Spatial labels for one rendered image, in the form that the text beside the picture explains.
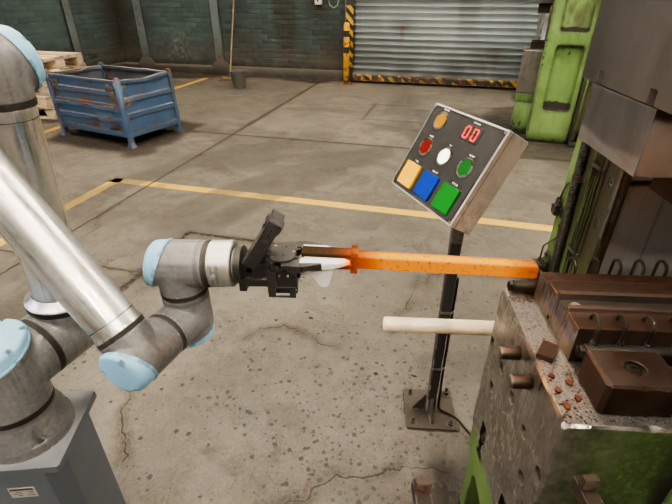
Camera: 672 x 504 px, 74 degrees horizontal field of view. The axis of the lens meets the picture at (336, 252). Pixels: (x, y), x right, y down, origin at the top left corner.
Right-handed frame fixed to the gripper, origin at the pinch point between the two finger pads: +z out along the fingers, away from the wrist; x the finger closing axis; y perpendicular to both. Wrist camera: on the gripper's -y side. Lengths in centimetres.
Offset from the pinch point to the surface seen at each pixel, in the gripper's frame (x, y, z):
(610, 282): -7, 10, 54
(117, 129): -403, 91, -266
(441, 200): -44, 9, 25
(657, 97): 7, -30, 42
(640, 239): -18, 6, 64
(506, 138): -42, -9, 39
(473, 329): -34, 46, 37
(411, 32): -789, 34, 81
